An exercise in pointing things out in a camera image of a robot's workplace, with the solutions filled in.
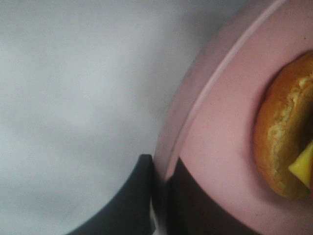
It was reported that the pink round plate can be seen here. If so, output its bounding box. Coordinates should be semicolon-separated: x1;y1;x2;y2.
152;0;313;235

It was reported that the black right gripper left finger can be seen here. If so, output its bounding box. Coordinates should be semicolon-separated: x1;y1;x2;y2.
69;154;155;235

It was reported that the burger with cheese and lettuce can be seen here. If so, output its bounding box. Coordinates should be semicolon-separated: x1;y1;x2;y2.
253;51;313;200

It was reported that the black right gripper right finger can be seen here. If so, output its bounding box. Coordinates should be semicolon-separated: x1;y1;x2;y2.
166;159;257;235

